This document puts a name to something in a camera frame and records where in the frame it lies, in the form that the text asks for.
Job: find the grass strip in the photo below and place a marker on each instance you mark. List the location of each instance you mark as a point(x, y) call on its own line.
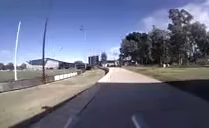
point(25, 100)

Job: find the dark pole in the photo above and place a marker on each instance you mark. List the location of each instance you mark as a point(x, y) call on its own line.
point(43, 50)

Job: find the low white barrier fence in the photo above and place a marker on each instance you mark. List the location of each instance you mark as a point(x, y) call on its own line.
point(65, 76)

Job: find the robot's own part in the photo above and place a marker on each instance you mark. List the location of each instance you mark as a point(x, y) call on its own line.
point(68, 122)
point(135, 121)

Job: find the pale concrete path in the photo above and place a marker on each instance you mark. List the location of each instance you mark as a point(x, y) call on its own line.
point(125, 76)

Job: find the building with blue roof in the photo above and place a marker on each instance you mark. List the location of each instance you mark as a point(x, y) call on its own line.
point(48, 63)

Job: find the concrete kerb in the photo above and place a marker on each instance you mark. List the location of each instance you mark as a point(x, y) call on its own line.
point(55, 107)

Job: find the low building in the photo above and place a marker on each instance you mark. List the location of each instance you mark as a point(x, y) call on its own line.
point(111, 62)

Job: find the grey-green sports field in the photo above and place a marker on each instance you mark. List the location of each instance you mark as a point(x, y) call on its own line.
point(12, 76)

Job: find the white pole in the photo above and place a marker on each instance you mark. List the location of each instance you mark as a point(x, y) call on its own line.
point(16, 50)

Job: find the tall dark building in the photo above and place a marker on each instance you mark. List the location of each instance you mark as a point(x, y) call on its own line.
point(93, 60)

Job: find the grass field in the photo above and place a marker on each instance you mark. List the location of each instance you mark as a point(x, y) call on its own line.
point(172, 73)

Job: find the distant row of trees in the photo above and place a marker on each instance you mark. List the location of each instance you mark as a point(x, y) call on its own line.
point(5, 66)

